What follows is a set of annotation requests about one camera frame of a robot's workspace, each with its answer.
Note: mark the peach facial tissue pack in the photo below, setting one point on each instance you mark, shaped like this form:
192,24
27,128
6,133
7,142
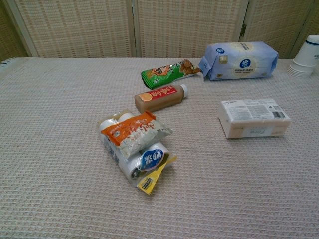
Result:
254,117

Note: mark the woven folding screen panel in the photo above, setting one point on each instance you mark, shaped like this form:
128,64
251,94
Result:
315,22
187,25
74,25
274,25
10,37

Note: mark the green snack bag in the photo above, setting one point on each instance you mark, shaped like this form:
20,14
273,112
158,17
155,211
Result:
162,74

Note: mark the beige woven tablecloth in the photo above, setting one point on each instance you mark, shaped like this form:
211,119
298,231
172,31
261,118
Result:
49,149

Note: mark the brown drink bottle red label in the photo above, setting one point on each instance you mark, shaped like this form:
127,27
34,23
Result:
159,98

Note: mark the blue tissue pack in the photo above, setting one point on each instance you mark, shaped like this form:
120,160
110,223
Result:
239,62

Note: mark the orange and white snack bag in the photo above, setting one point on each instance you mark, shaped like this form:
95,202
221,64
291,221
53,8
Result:
134,134

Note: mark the stack of white paper cups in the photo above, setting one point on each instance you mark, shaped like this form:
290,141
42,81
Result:
305,57

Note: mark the metal screen hinge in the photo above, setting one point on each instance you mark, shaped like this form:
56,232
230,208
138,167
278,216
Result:
243,28

